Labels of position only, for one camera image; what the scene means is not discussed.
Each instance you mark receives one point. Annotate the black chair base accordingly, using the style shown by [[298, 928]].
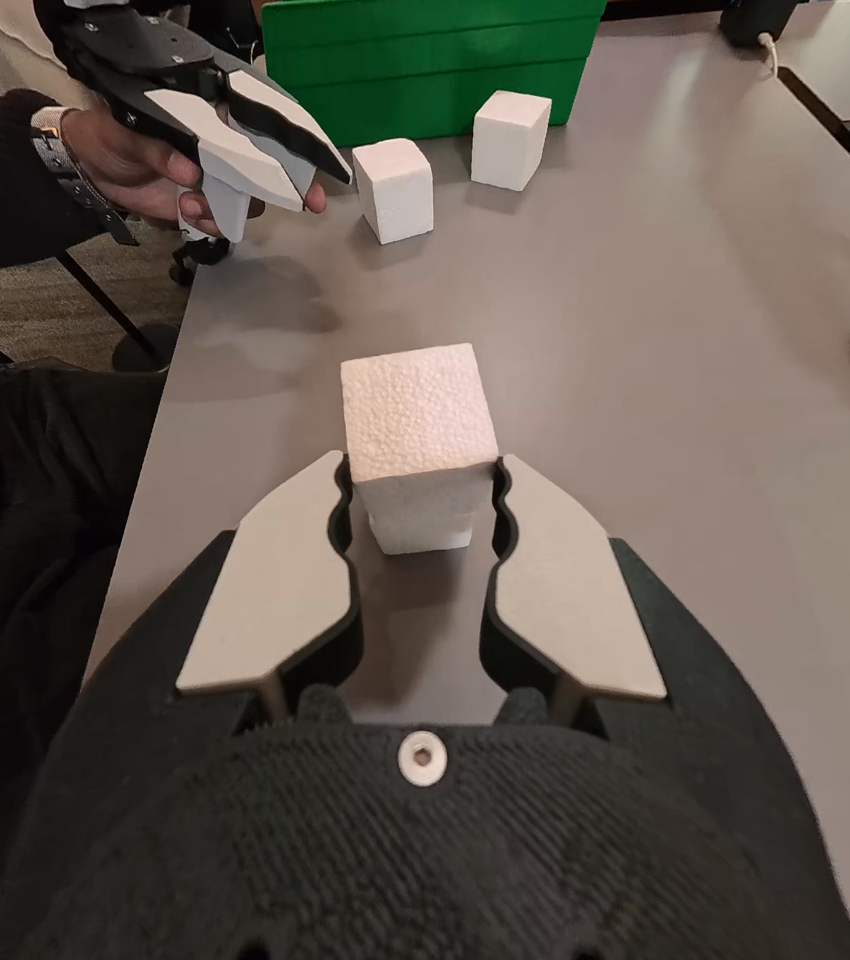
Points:
[[141, 349]]

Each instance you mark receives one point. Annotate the black desktop device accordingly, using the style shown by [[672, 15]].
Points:
[[751, 19]]

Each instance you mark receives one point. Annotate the grey desk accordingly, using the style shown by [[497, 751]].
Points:
[[657, 300]]

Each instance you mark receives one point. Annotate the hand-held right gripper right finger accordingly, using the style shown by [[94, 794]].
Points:
[[575, 600]]

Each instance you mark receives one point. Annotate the white foam block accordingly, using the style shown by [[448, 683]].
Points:
[[395, 195], [507, 142], [417, 405]]

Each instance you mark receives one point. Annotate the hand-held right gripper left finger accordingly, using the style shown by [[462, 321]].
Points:
[[275, 600]]

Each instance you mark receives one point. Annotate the person's left hand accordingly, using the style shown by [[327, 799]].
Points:
[[117, 165]]

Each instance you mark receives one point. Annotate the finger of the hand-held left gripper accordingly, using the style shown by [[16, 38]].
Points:
[[267, 97], [237, 161]]

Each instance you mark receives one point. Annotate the green plastic bin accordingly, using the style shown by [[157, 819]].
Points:
[[432, 67]]

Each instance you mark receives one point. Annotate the person's black clothed body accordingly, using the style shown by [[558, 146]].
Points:
[[20, 562]]

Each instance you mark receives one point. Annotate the silver wristwatch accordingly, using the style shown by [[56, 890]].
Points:
[[57, 150]]

